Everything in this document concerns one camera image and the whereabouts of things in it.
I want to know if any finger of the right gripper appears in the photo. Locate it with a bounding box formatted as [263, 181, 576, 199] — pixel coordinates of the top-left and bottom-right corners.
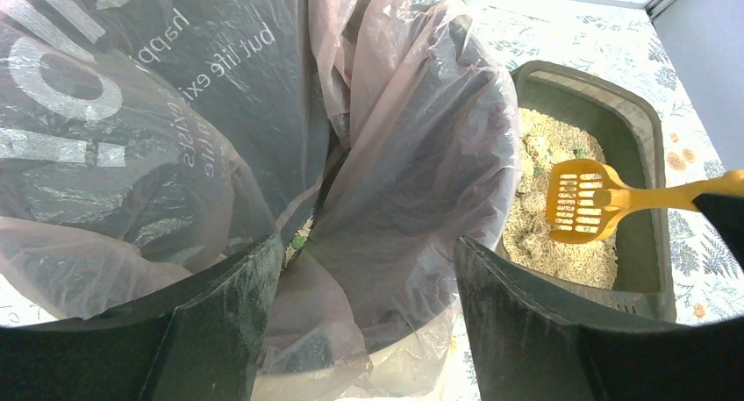
[693, 193, 743, 268]

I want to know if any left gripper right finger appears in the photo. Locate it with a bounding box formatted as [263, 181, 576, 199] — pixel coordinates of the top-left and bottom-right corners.
[454, 237, 743, 400]

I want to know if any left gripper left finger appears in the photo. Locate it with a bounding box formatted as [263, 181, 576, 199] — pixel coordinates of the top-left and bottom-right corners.
[1, 235, 284, 400]

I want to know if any yellow litter scoop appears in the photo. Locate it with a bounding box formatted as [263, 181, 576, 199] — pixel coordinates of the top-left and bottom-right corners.
[546, 159, 743, 244]

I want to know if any trash bin with plastic liner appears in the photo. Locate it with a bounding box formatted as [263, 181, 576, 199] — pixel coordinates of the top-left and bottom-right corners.
[1, 0, 519, 400]

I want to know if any grey litter box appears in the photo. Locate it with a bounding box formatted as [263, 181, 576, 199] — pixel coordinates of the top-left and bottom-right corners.
[497, 61, 676, 322]

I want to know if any floral floor mat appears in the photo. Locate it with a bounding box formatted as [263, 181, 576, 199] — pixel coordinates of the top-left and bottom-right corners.
[0, 0, 744, 401]

